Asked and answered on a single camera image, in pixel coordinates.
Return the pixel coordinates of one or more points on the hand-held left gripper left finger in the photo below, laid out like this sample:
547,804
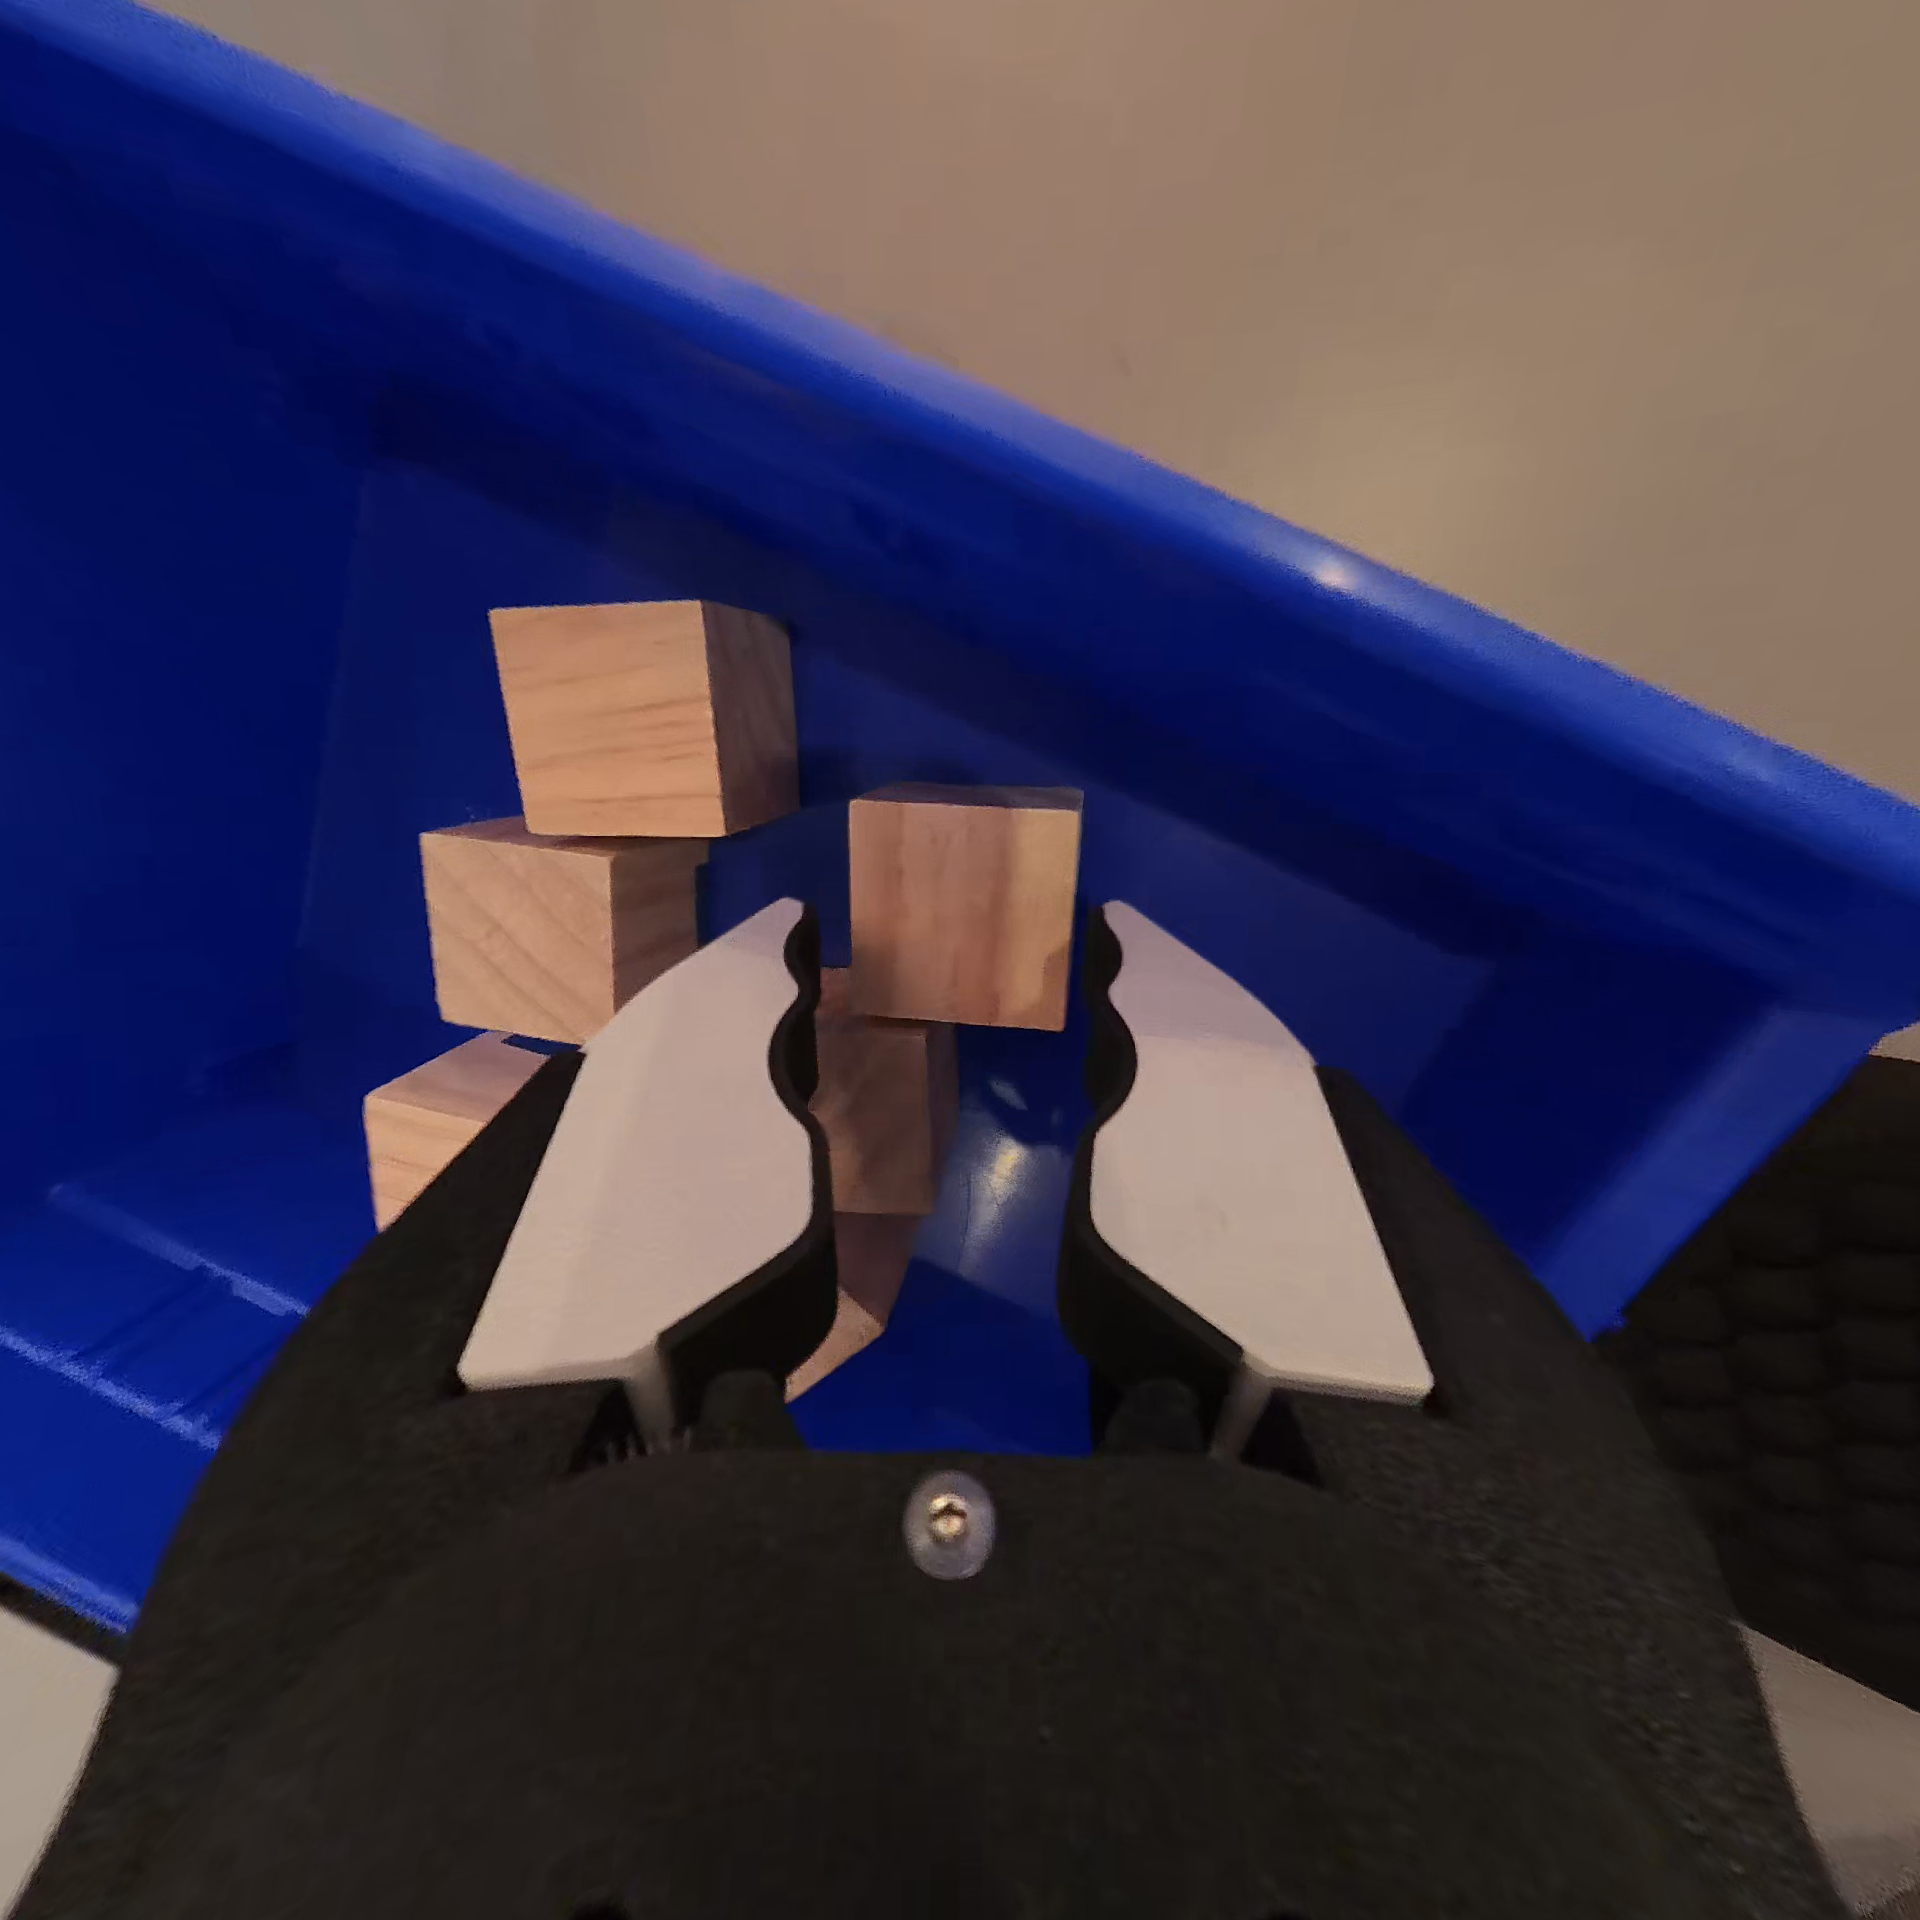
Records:
661,1170

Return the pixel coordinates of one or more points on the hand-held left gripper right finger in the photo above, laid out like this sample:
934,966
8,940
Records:
1230,1200

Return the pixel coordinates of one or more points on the blue plastic bin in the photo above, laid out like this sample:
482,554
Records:
1200,674

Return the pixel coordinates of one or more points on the black textured pad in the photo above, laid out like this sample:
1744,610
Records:
1798,1349

